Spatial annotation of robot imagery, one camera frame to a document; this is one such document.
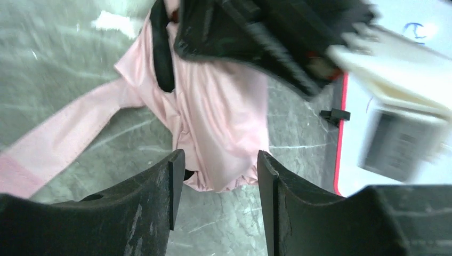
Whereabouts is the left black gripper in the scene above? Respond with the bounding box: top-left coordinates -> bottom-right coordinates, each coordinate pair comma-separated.
174,0 -> 375,98

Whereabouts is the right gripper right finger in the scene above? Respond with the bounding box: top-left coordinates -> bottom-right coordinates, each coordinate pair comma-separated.
257,151 -> 409,255

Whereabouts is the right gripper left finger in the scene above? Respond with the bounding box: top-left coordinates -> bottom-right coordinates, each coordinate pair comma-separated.
1,149 -> 185,255

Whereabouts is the pink folding umbrella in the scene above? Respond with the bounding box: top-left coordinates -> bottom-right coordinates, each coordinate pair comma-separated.
1,1 -> 269,198

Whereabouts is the red-framed whiteboard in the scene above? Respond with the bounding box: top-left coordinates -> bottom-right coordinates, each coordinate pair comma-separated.
328,1 -> 451,197

